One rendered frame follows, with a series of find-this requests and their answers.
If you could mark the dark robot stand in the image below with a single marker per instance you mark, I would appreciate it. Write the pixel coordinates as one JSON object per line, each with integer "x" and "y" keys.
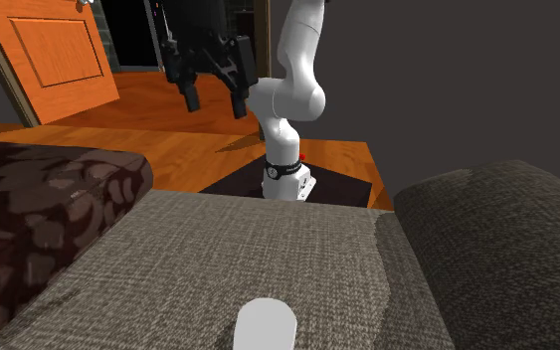
{"x": 337, "y": 186}

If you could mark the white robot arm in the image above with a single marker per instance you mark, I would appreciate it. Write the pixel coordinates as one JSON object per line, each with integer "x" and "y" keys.
{"x": 299, "y": 72}

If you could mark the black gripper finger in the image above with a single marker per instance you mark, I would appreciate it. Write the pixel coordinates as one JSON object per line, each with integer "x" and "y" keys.
{"x": 240, "y": 68}
{"x": 187, "y": 80}

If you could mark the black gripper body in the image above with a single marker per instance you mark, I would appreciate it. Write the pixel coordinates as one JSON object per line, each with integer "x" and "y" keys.
{"x": 202, "y": 29}

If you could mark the white cylinder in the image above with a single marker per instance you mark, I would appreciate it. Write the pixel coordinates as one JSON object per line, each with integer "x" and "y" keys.
{"x": 265, "y": 325}

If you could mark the dark brown patterned cushion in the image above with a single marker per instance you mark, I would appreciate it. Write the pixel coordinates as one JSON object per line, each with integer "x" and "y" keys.
{"x": 42, "y": 203}

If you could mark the grey fabric sofa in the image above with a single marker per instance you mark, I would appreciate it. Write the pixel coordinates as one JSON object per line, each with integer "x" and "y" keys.
{"x": 260, "y": 242}

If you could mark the orange wooden door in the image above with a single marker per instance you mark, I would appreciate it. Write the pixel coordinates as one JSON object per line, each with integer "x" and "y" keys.
{"x": 51, "y": 53}

